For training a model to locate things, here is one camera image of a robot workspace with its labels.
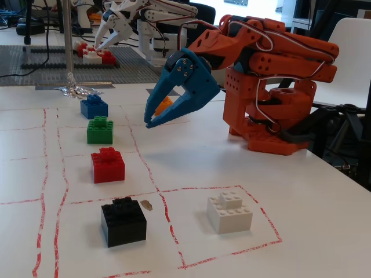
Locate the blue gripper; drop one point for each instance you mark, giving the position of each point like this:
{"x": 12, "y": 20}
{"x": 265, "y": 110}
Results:
{"x": 200, "y": 82}

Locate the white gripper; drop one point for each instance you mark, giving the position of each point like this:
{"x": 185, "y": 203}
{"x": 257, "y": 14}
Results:
{"x": 113, "y": 25}

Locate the green lego block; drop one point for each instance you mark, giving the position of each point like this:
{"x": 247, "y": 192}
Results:
{"x": 100, "y": 133}

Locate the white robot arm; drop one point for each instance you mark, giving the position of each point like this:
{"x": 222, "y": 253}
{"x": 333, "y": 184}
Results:
{"x": 153, "y": 34}

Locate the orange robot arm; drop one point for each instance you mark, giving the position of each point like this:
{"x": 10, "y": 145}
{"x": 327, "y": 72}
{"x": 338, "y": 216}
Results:
{"x": 290, "y": 58}

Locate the orange lego block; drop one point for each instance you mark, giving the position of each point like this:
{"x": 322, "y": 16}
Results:
{"x": 165, "y": 105}

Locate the blue lego block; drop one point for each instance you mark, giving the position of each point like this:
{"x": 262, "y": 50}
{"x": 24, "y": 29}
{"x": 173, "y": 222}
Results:
{"x": 94, "y": 108}

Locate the red lego block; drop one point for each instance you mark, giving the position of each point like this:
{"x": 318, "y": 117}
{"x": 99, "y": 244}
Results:
{"x": 108, "y": 168}

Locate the white lego block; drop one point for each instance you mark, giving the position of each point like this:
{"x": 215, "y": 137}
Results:
{"x": 232, "y": 220}

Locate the black lego block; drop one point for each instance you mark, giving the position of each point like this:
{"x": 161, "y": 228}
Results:
{"x": 124, "y": 226}

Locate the red lego brick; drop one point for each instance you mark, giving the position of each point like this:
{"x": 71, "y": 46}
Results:
{"x": 108, "y": 58}

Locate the white lego brick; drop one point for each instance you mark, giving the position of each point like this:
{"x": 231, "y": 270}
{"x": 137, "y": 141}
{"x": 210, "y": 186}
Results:
{"x": 92, "y": 58}

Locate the red and white lego pile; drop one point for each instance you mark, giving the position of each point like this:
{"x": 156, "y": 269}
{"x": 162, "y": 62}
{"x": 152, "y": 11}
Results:
{"x": 79, "y": 47}

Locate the metal pole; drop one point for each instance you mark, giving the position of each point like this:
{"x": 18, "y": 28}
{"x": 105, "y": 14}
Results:
{"x": 68, "y": 37}

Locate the grey lego baseplate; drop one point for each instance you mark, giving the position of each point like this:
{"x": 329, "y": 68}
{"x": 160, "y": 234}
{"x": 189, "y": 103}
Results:
{"x": 43, "y": 76}

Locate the black device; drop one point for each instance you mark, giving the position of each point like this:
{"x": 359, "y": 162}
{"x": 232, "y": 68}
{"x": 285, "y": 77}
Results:
{"x": 30, "y": 27}

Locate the black office chair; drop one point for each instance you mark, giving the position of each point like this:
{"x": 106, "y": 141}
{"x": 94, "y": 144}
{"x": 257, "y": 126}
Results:
{"x": 207, "y": 14}

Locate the small brown scrap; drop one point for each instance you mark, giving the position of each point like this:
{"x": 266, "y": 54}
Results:
{"x": 147, "y": 205}

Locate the black table clamp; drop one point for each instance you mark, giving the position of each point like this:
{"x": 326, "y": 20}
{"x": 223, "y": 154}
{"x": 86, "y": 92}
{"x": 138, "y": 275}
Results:
{"x": 301, "y": 133}

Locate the white chair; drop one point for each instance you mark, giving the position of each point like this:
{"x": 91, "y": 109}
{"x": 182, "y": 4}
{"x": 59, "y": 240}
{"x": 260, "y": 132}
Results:
{"x": 353, "y": 58}

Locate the dark grey lego frame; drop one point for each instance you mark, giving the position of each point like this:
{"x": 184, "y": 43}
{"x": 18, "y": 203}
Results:
{"x": 52, "y": 66}

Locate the black upright post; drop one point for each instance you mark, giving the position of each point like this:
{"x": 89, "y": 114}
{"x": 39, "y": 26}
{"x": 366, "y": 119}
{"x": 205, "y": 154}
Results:
{"x": 28, "y": 23}

